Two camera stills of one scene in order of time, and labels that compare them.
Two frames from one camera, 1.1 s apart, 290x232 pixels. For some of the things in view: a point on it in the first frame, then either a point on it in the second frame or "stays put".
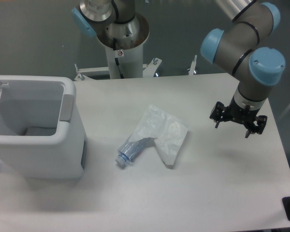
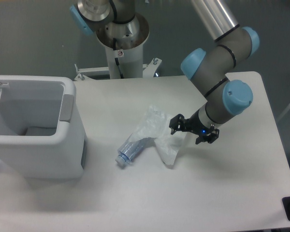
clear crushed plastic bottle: [128, 150] stays put
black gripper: [234, 113] to [193, 124]
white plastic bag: [167, 130] stays put
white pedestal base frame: [148, 69] stays put
